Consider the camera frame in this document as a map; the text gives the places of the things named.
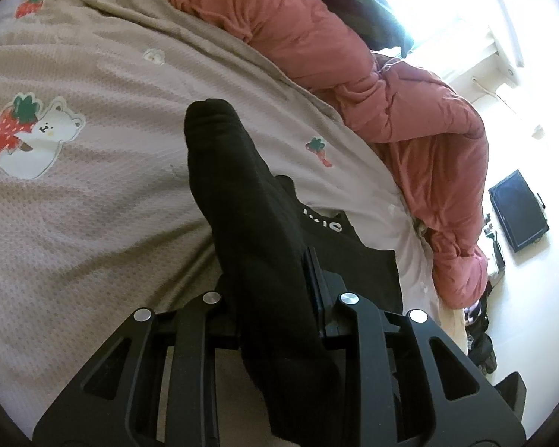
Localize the black sock with orange label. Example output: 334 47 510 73
183 98 351 447

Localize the dark multicoloured pillow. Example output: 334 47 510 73
270 0 416 55

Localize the white wall cable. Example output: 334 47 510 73
470 76 519 115

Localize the beige strawberry bear printed sheet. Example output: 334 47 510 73
0 0 444 431

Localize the pink duvet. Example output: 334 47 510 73
134 0 491 311

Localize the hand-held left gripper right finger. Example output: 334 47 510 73
306 248 526 447

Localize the dark clothes pile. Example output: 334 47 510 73
464 295 500 375

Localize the black monitor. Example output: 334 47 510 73
487 169 551 253

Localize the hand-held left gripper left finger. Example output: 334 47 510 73
32 290 242 447

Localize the cream blanket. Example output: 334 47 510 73
439 302 472 352

